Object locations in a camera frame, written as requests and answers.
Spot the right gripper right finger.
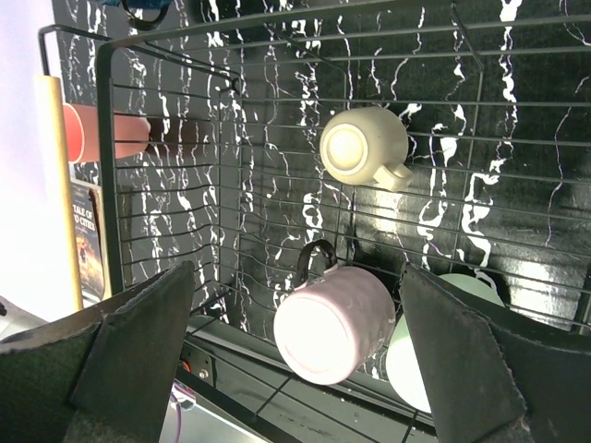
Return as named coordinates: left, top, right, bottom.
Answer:
left=399, top=263, right=590, bottom=442

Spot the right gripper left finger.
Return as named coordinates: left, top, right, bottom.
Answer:
left=1, top=261, right=195, bottom=442

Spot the pink cup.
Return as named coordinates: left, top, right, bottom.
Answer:
left=63, top=103, right=151, bottom=164

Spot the dark blue mug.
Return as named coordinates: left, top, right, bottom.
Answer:
left=98, top=0, right=172, bottom=31

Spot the light green cup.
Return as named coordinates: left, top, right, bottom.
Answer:
left=386, top=273, right=503, bottom=413

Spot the lilac mug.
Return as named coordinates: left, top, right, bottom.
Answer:
left=273, top=239, right=395, bottom=386

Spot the Tale of Two Cities book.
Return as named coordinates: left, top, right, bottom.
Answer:
left=71, top=179, right=112, bottom=307

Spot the beige mug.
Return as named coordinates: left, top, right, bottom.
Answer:
left=320, top=106, right=414, bottom=192

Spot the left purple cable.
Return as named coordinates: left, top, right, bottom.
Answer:
left=168, top=391, right=186, bottom=443

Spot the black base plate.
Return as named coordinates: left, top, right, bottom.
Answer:
left=176, top=315, right=437, bottom=442

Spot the black wire dish rack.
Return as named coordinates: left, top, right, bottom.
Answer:
left=37, top=0, right=591, bottom=443

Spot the left wooden rack handle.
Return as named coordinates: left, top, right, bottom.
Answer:
left=34, top=75, right=83, bottom=312

